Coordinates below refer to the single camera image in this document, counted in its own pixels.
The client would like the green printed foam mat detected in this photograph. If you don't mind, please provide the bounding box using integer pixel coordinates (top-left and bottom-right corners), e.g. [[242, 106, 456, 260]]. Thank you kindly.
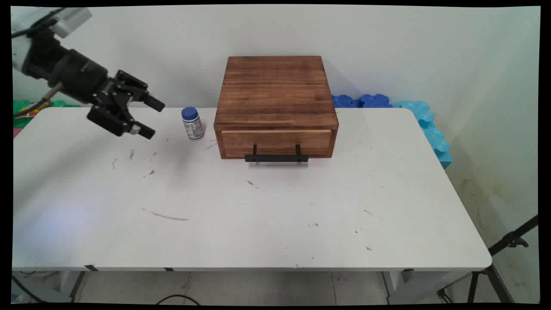
[[13, 100, 80, 129]]

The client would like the blue-capped white pill bottle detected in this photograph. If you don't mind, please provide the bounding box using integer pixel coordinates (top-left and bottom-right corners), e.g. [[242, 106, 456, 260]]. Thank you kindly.
[[181, 107, 204, 141]]

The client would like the black tripod stand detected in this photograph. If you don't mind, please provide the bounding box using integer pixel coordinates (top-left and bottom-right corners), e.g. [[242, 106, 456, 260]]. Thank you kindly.
[[437, 214, 539, 304]]

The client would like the dark blue foam mat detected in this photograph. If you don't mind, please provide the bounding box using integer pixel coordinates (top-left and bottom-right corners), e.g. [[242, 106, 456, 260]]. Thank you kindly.
[[331, 94, 361, 108], [359, 94, 393, 108]]

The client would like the black metal drawer handle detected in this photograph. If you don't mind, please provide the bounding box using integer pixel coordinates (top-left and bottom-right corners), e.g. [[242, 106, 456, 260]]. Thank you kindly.
[[245, 144, 309, 163]]

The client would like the black usb cable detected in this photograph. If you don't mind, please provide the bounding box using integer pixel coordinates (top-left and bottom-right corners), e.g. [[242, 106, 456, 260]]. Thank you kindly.
[[12, 8, 65, 39]]

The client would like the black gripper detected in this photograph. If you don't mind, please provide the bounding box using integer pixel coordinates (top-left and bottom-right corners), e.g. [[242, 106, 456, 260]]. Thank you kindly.
[[21, 32, 165, 140]]

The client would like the light wooden drawer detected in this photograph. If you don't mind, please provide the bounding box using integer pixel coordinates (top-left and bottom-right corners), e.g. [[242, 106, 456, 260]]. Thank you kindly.
[[220, 129, 333, 159]]

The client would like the black floor cable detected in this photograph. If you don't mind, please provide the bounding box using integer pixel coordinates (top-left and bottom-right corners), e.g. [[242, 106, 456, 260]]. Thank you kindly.
[[155, 294, 201, 305]]

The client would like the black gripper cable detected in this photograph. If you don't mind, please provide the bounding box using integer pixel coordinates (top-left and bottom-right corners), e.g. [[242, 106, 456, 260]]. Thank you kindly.
[[14, 83, 65, 118]]

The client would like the brown wooden drawer cabinet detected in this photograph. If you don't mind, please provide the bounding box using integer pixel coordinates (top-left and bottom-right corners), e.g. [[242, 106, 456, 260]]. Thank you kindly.
[[214, 56, 339, 160]]

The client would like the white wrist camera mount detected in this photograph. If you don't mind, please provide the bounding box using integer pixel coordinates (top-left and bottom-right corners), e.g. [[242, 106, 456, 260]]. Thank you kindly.
[[51, 8, 93, 38]]

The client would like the cyan foam mat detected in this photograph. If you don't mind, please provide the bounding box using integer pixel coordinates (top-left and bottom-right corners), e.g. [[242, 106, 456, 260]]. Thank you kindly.
[[393, 101, 452, 169]]

